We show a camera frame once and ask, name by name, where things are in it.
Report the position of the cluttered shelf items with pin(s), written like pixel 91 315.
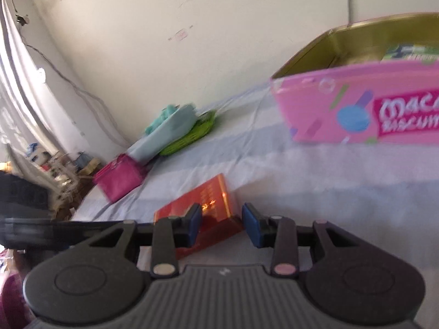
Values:
pixel 58 164

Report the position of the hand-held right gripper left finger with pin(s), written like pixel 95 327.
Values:
pixel 194 228

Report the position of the magenta pouch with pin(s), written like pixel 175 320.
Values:
pixel 118 178

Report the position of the purple cloth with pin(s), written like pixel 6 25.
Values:
pixel 10 291

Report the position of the striped bed sheet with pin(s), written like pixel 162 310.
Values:
pixel 308 178

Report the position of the pink biscuit tin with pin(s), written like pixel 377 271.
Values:
pixel 343 109

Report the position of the teal plush bear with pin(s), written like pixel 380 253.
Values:
pixel 159 120

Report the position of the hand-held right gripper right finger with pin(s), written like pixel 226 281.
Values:
pixel 253 228

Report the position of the orange box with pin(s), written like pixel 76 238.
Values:
pixel 214 200

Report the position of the green snack packet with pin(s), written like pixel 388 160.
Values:
pixel 411 53

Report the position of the pink wall sticker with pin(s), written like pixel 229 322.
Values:
pixel 180 34

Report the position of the white curtain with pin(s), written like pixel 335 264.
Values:
pixel 20 102

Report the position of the light blue pencil pouch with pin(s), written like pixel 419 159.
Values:
pixel 164 133

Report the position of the green woven basket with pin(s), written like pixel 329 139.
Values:
pixel 192 133

